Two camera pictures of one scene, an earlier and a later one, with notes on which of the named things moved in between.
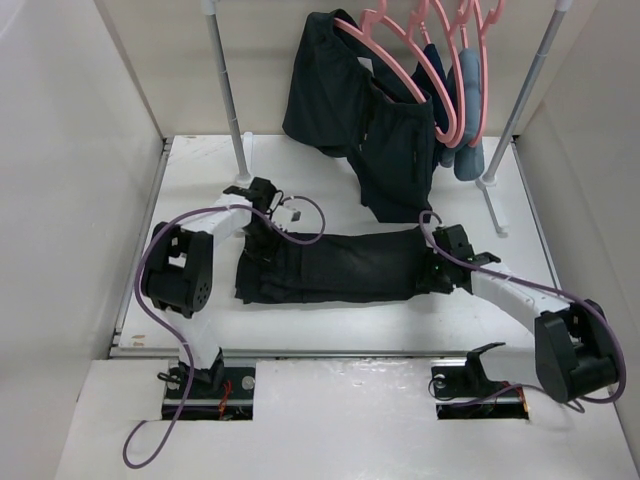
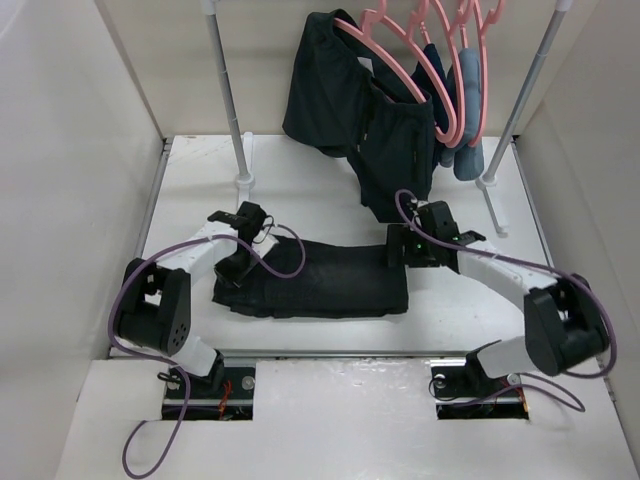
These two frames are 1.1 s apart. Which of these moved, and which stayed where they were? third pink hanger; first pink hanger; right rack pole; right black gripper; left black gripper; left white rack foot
Moved: left black gripper; right black gripper
Stayed: left white rack foot; first pink hanger; third pink hanger; right rack pole
